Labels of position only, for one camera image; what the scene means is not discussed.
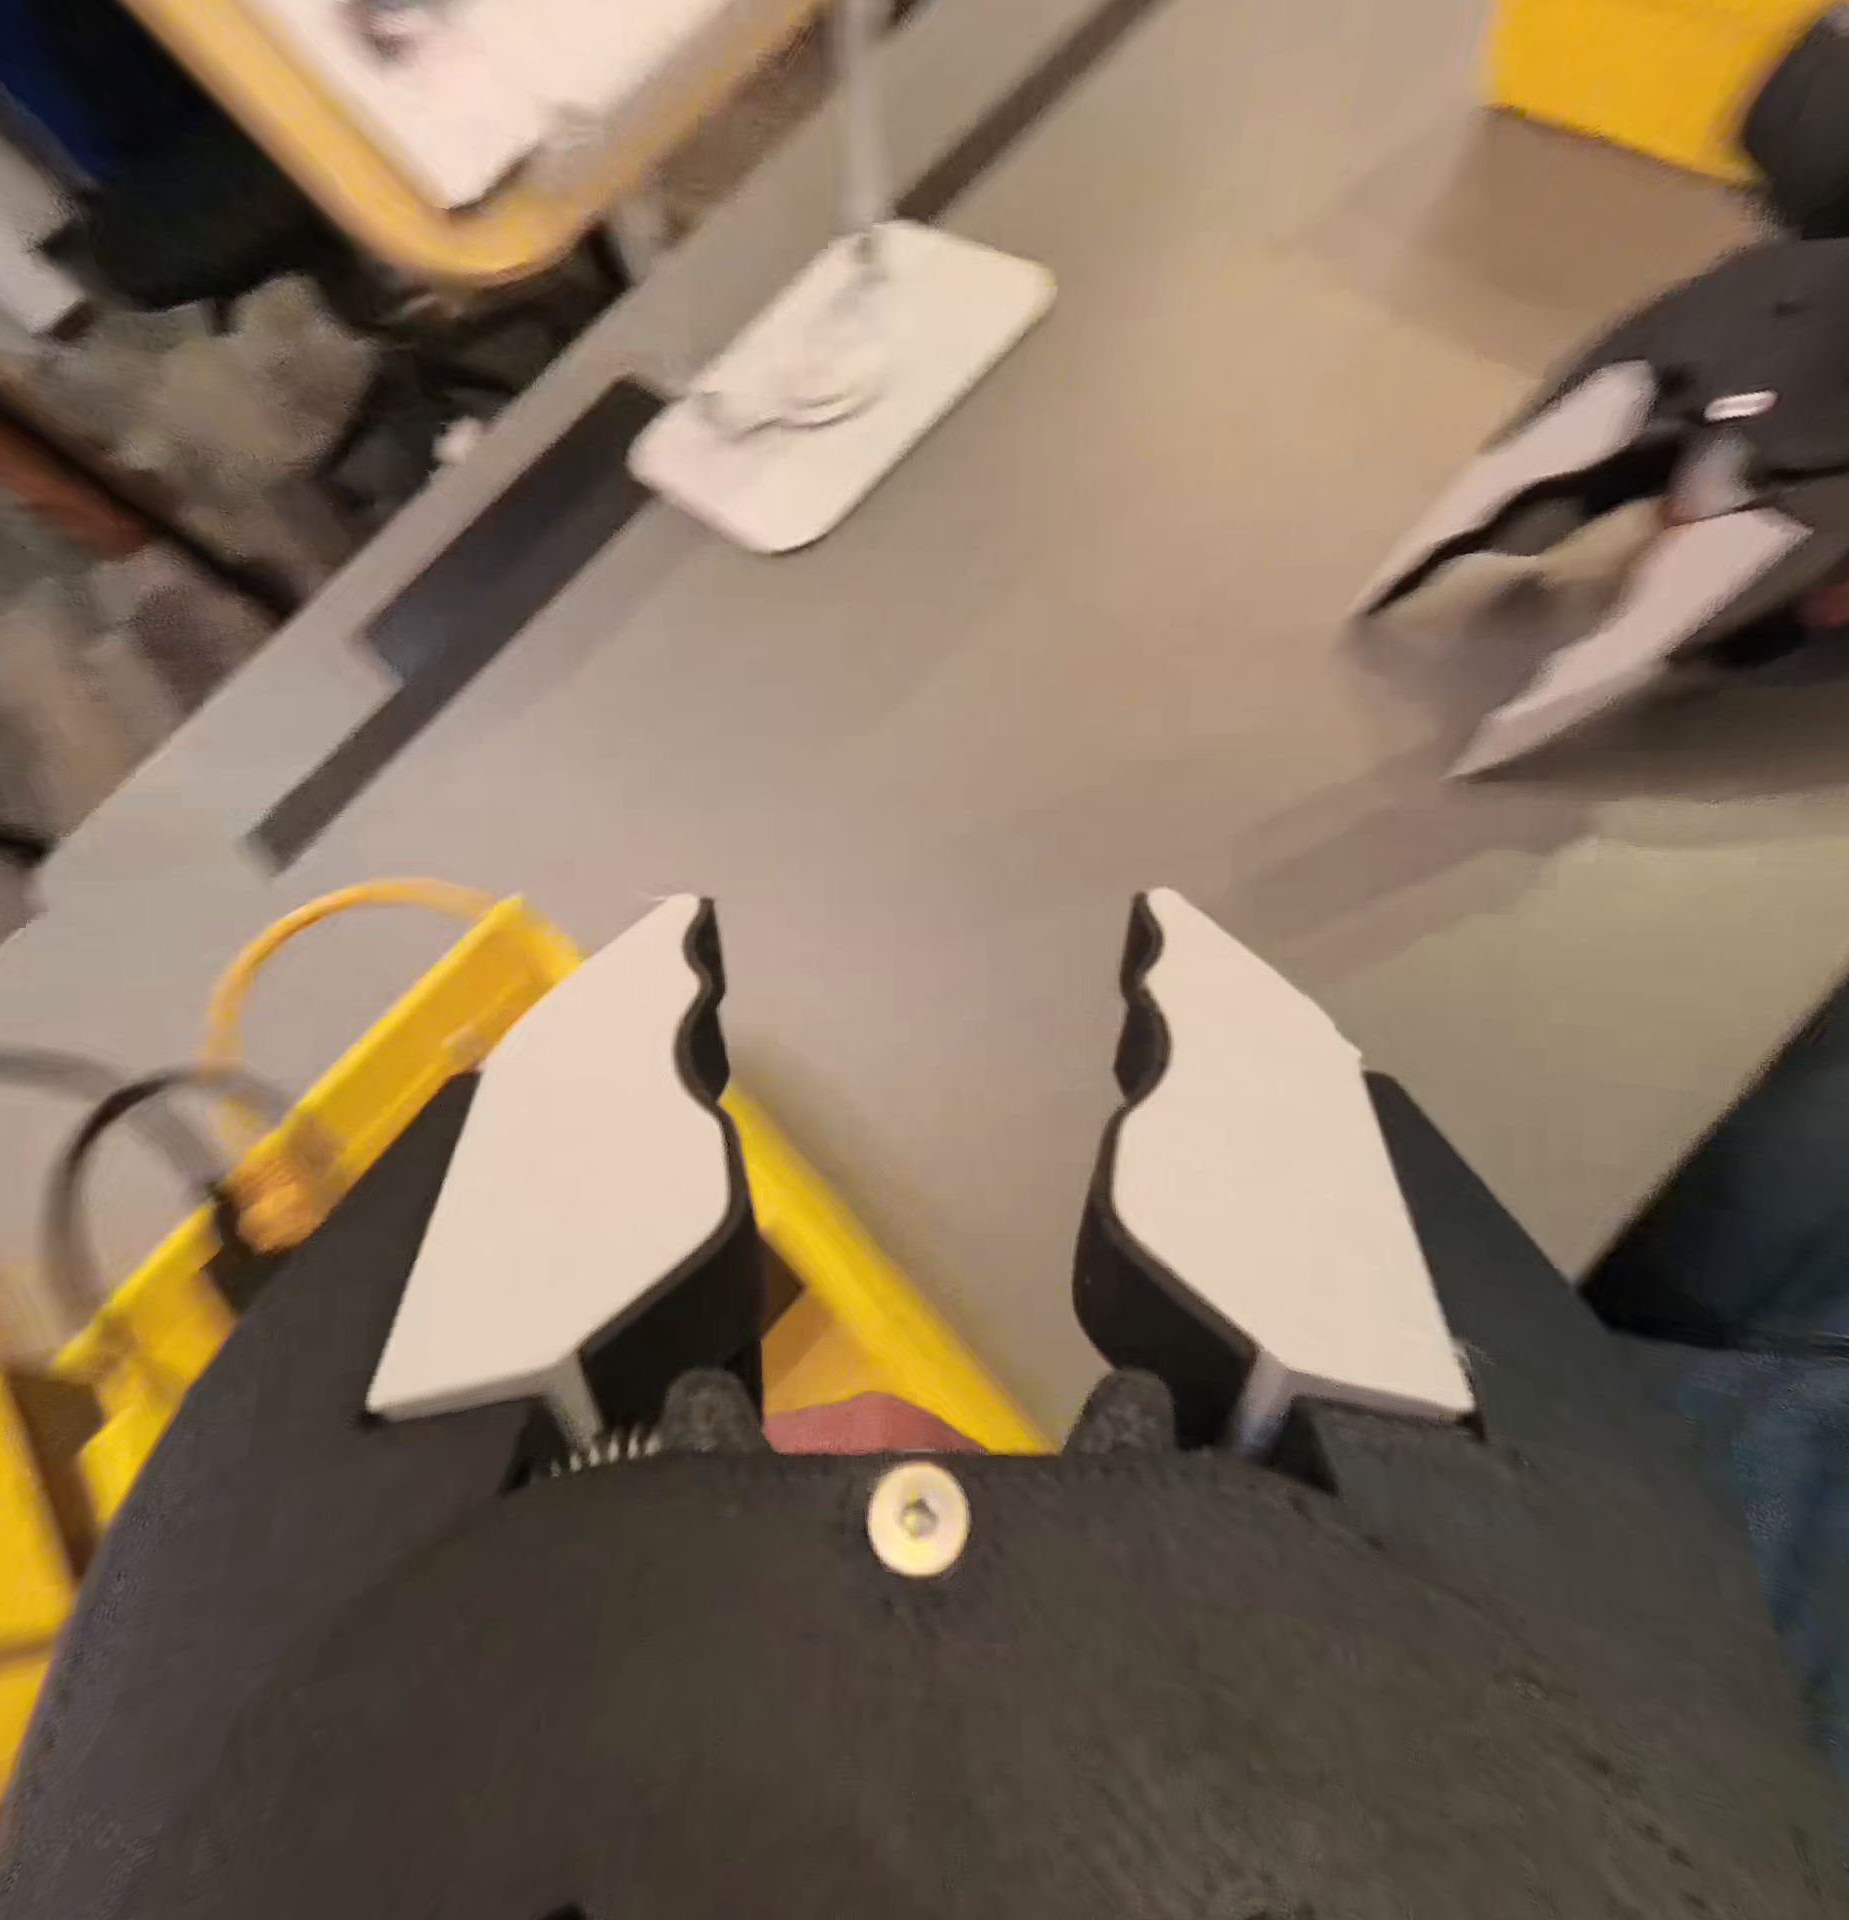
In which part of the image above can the person's jeans leg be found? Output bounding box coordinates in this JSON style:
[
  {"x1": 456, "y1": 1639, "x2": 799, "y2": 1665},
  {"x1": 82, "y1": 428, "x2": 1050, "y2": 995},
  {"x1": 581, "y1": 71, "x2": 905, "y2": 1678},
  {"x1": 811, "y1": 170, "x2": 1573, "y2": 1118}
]
[{"x1": 1581, "y1": 959, "x2": 1849, "y2": 1818}]

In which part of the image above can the black ethernet cable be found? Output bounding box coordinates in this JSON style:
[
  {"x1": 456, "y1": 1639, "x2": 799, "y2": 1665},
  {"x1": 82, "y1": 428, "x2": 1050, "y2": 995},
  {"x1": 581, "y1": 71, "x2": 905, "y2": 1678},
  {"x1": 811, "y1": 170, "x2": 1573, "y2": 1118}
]
[{"x1": 0, "y1": 1048, "x2": 301, "y2": 1328}]

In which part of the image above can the yellow divided plastic bin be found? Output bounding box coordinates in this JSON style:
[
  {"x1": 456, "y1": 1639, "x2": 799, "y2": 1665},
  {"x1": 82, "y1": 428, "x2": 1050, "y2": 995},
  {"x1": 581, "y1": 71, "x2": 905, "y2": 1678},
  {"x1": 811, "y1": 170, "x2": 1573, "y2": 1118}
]
[{"x1": 0, "y1": 897, "x2": 1057, "y2": 1853}]

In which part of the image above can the wooden board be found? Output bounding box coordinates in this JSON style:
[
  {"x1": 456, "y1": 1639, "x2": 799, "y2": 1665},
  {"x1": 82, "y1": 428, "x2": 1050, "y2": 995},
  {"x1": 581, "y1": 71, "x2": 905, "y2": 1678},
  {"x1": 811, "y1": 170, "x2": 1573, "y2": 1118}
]
[{"x1": 116, "y1": 0, "x2": 834, "y2": 290}]

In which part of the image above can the white board stand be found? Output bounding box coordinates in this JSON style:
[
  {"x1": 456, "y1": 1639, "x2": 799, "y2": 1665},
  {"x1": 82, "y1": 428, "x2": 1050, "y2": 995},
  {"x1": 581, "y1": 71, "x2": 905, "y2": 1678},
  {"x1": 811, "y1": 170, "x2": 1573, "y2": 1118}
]
[{"x1": 628, "y1": 0, "x2": 1060, "y2": 557}]

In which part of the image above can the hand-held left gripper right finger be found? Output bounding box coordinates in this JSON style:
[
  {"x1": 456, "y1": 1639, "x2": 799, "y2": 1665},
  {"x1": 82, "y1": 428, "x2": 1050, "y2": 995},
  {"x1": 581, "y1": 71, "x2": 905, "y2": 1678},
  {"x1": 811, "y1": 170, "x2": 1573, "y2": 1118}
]
[{"x1": 1068, "y1": 887, "x2": 1479, "y2": 1451}]

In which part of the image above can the printed instruction sheet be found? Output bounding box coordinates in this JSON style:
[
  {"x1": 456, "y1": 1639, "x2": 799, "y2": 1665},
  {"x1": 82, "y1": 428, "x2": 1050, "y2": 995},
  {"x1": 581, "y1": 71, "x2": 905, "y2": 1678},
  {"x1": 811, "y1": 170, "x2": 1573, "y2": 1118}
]
[{"x1": 257, "y1": 0, "x2": 782, "y2": 213}]

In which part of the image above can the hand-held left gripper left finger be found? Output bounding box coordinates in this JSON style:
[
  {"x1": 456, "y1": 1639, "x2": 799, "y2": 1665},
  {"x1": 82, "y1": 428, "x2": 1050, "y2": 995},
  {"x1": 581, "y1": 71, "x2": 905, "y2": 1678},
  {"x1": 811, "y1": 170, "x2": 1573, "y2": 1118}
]
[{"x1": 363, "y1": 894, "x2": 763, "y2": 1445}]

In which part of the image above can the yellow ethernet cable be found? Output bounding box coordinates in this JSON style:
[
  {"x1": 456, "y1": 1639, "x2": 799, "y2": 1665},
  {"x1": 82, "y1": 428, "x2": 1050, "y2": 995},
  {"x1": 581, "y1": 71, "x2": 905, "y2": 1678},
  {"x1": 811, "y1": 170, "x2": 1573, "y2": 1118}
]
[{"x1": 199, "y1": 875, "x2": 523, "y2": 1254}]

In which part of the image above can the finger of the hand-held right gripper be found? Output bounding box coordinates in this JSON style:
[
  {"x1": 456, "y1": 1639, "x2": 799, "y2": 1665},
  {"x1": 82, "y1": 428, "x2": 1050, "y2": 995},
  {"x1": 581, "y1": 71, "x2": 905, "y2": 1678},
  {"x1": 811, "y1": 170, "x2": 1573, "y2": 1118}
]
[
  {"x1": 1447, "y1": 512, "x2": 1815, "y2": 786},
  {"x1": 1351, "y1": 359, "x2": 1665, "y2": 621}
]

